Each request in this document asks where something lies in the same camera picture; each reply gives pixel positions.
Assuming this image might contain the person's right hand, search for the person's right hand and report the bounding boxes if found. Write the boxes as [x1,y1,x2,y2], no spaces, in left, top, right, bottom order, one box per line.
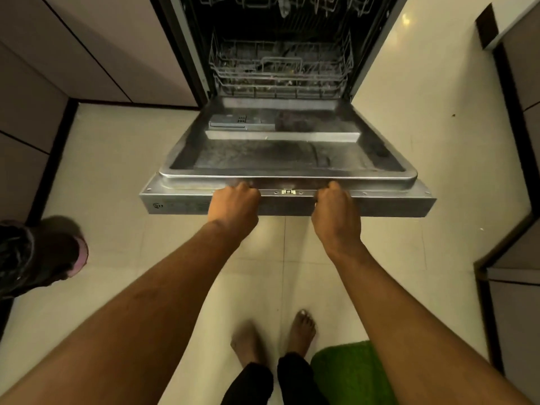
[311,181,363,256]

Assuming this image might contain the person's left hand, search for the person's left hand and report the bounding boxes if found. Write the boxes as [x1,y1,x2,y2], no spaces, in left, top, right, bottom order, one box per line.
[207,182,262,239]

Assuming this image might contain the steel dishwasher door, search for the steel dishwasher door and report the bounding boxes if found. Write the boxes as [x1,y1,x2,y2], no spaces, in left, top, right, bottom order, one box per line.
[139,96,437,218]

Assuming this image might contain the person's left forearm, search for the person's left forearm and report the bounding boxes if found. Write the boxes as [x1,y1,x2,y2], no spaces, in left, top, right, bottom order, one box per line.
[0,218,259,405]

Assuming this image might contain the person's right forearm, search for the person's right forearm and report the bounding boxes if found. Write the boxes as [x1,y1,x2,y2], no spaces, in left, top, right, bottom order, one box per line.
[327,241,533,405]

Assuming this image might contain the grey detergent dispenser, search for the grey detergent dispenser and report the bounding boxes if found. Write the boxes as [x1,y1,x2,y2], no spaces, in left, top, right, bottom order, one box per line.
[209,114,277,131]

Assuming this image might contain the person's right foot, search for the person's right foot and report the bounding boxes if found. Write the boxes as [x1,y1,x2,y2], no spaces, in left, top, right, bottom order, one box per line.
[283,309,317,358]

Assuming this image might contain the person's foot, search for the person's foot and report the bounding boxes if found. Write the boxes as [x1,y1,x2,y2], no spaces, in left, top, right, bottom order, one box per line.
[230,319,271,372]
[283,309,317,358]

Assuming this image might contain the built-in dishwasher body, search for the built-in dishwasher body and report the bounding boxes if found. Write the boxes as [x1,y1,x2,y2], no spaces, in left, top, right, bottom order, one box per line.
[148,0,411,107]

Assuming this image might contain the person's left foot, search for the person's left foot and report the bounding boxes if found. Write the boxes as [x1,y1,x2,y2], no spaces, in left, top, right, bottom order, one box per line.
[230,319,271,372]

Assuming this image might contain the beige cabinet with black plinth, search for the beige cabinet with black plinth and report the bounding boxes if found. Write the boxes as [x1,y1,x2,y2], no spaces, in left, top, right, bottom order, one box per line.
[473,0,540,405]
[0,0,199,338]

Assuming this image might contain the green floor mat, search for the green floor mat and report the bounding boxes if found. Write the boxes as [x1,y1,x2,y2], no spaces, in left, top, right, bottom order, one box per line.
[311,341,397,405]

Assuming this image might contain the person's black trouser legs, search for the person's black trouser legs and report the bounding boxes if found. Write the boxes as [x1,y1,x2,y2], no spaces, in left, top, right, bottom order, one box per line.
[220,352,330,405]

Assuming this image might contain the black bin with pink rim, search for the black bin with pink rim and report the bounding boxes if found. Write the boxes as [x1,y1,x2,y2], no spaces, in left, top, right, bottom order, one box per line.
[0,215,89,300]

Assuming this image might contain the grey wire lower dishwasher rack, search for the grey wire lower dishwasher rack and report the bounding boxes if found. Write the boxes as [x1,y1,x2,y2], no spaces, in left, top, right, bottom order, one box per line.
[209,31,354,99]

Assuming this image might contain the grey wire dishwasher rack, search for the grey wire dishwasher rack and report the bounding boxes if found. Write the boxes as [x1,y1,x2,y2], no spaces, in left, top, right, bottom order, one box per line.
[196,0,376,18]
[209,31,354,99]

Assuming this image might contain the grey wire upper dishwasher rack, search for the grey wire upper dishwasher rack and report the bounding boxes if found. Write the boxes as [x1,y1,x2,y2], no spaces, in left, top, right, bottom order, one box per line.
[196,0,376,18]

